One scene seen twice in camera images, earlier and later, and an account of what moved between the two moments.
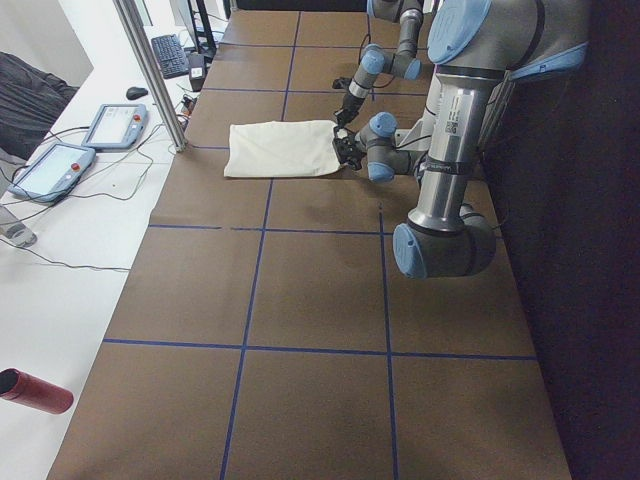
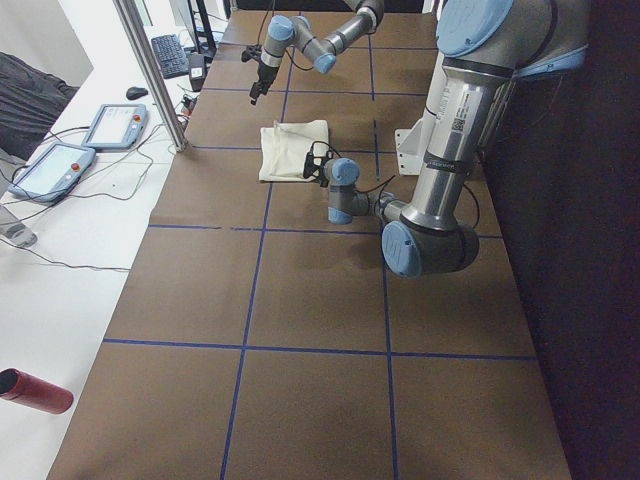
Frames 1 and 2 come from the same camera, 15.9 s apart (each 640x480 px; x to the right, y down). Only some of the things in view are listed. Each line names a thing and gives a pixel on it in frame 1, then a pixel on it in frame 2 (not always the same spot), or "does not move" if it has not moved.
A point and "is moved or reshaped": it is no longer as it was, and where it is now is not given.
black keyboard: x=171 y=56 does not move
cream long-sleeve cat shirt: x=282 y=148 is moved or reshaped
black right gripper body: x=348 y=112 to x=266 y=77
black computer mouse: x=135 y=92 does not move
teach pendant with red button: x=54 y=175 does not move
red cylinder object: x=40 y=394 does not move
